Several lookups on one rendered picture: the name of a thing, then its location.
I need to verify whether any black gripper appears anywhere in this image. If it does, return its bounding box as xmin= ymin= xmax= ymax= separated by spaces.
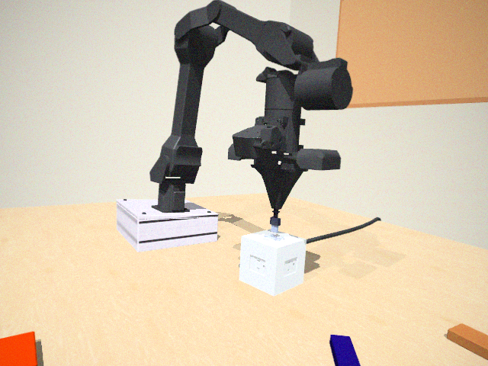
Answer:
xmin=251 ymin=109 xmax=341 ymax=210

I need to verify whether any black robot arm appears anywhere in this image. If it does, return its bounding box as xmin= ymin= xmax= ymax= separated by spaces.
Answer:
xmin=149 ymin=0 xmax=353 ymax=213

